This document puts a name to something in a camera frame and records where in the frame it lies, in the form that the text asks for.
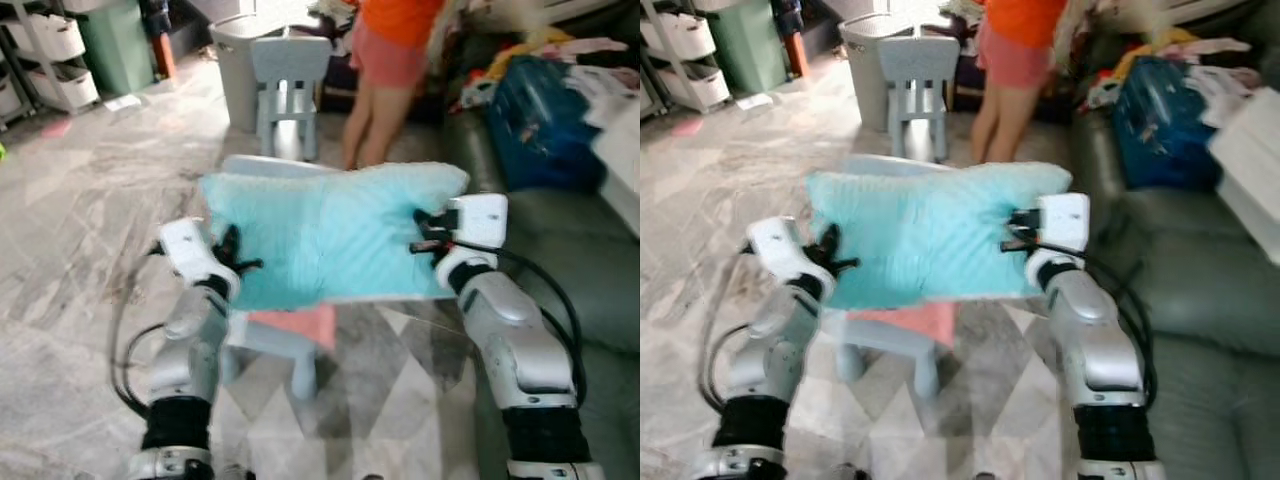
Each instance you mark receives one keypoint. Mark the light blue dotted pillow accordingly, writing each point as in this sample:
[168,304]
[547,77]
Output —
[930,235]
[320,235]

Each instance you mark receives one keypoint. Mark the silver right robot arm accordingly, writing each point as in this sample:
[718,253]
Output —
[520,345]
[1100,345]

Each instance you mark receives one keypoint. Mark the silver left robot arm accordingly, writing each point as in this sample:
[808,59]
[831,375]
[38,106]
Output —
[765,350]
[185,350]

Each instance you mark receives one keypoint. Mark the grey-green leather sofa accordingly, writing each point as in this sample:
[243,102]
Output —
[1220,300]
[590,290]

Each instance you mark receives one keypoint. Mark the pink cloth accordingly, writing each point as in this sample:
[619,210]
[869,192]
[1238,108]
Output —
[925,322]
[305,325]

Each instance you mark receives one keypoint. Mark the blue mesh bag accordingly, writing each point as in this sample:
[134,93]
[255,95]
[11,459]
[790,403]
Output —
[1165,125]
[540,125]

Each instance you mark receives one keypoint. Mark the person in orange shirt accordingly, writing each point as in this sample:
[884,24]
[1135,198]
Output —
[1020,55]
[400,60]

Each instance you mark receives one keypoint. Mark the white paper sheet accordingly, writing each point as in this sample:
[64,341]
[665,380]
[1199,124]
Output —
[753,101]
[122,101]

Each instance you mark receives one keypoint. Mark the grey laundry bin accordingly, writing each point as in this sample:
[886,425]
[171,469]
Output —
[235,70]
[862,70]

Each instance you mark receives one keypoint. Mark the light blue child chair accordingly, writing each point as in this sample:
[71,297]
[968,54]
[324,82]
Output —
[290,60]
[918,60]

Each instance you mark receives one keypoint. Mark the white folded bedding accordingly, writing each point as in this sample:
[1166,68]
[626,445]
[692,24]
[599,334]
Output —
[620,150]
[1250,160]

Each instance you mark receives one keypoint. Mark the green plastic bin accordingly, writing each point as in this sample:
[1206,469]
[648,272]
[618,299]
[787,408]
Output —
[745,45]
[115,45]

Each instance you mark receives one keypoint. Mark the mixed colourful clothes pile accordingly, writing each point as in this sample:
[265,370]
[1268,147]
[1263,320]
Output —
[1190,48]
[560,48]

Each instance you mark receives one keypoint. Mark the white shelf trolley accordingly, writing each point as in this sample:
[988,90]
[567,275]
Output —
[55,45]
[690,50]

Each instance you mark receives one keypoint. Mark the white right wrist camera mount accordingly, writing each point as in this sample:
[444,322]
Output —
[482,218]
[1065,218]

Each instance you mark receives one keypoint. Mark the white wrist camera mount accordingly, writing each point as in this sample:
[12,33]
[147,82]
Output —
[1065,218]
[780,250]
[482,218]
[190,250]

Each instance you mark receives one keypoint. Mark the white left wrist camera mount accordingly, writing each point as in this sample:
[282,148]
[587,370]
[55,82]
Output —
[190,250]
[780,250]

